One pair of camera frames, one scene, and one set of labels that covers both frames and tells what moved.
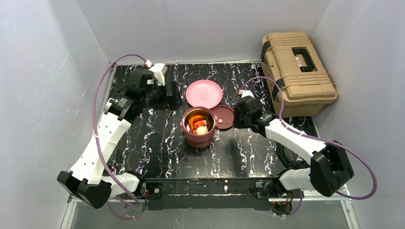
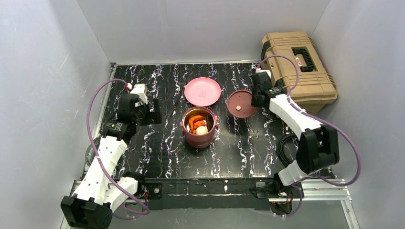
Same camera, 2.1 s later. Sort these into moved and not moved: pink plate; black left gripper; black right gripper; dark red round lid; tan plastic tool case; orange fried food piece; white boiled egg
Moved: black right gripper; dark red round lid; black left gripper
Not moved: pink plate; white boiled egg; tan plastic tool case; orange fried food piece
